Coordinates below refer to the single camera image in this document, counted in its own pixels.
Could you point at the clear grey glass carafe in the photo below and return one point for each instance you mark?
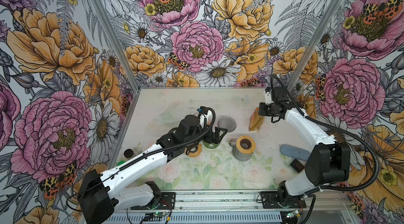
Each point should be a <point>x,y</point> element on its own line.
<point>237,154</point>

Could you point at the wooden ring holder front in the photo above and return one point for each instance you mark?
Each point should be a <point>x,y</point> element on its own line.
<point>245,145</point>

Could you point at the wooden ring holder near green dripper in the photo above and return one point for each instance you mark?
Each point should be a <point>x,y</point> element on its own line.
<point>194,150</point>

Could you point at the black lid jar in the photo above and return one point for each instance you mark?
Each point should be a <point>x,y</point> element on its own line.
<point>128,153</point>

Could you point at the green lid bottle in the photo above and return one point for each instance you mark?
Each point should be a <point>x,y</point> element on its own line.
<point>121,162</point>

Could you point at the orange coffee filter pack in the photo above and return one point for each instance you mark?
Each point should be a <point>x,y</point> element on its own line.
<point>256,121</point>

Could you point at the clear grey glass dripper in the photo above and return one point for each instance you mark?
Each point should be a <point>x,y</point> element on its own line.
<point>227,123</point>

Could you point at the wooden ring holder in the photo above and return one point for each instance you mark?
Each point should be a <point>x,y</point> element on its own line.
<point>194,150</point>
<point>245,145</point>

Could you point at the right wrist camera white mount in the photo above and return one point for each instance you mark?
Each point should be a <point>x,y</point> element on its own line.
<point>268,96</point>

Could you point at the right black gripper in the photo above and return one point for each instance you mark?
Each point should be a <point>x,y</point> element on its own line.
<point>262,111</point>

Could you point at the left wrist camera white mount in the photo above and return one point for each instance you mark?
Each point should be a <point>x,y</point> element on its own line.
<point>205,116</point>

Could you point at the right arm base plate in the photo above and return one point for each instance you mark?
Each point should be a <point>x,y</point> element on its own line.
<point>273,200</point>

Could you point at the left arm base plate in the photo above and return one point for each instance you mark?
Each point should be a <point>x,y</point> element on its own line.
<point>165,202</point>

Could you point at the green circuit board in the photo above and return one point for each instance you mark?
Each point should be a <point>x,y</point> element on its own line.
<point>293,214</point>

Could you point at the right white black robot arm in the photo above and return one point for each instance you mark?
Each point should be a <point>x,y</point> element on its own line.
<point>329,160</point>

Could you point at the green glass dripper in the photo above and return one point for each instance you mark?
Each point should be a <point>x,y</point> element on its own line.
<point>210,145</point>

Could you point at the aluminium rail frame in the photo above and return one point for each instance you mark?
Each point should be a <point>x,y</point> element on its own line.
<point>239,207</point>

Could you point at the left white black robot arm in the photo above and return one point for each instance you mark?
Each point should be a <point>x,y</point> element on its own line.
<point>103,193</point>

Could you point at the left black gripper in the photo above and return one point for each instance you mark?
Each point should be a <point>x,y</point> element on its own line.
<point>218,138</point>

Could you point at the small black box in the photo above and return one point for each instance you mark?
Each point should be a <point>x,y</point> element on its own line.
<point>297,166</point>

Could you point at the blue grey oval sponge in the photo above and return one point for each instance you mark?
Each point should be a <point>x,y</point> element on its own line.
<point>294,152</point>

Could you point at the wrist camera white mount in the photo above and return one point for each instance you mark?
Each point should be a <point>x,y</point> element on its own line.
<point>268,96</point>
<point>205,116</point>

